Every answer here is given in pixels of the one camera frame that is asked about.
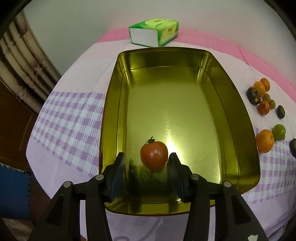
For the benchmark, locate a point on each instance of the large orange mandarin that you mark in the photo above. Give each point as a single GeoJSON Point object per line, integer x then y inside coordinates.
{"type": "Point", "coordinates": [265, 141]}

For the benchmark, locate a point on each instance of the brown longan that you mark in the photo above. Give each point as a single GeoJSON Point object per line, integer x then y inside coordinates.
{"type": "Point", "coordinates": [266, 97]}
{"type": "Point", "coordinates": [272, 104]}

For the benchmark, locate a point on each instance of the yellow-orange mandarin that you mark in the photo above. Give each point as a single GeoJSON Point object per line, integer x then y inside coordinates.
{"type": "Point", "coordinates": [260, 87]}

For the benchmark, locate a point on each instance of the pink purple checked tablecloth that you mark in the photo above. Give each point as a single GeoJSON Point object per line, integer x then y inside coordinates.
{"type": "Point", "coordinates": [64, 142]}

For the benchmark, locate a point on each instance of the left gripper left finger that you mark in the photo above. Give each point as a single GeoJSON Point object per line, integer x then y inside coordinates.
{"type": "Point", "coordinates": [61, 219]}

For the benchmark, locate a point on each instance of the dark passion fruit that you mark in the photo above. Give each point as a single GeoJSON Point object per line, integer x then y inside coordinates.
{"type": "Point", "coordinates": [280, 111]}
{"type": "Point", "coordinates": [293, 147]}

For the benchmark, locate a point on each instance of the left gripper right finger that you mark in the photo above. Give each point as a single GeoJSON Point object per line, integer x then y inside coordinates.
{"type": "Point", "coordinates": [234, 220]}

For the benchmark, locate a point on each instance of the gold rectangular tin tray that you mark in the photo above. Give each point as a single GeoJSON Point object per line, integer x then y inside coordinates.
{"type": "Point", "coordinates": [184, 98]}

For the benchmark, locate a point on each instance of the dark mangosteen with calyx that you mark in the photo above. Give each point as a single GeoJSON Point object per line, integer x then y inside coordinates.
{"type": "Point", "coordinates": [253, 96]}

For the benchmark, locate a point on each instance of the small red tomato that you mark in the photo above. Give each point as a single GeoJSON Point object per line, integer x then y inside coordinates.
{"type": "Point", "coordinates": [263, 107]}

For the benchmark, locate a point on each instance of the green tissue box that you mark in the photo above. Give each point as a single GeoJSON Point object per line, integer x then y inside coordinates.
{"type": "Point", "coordinates": [154, 32]}

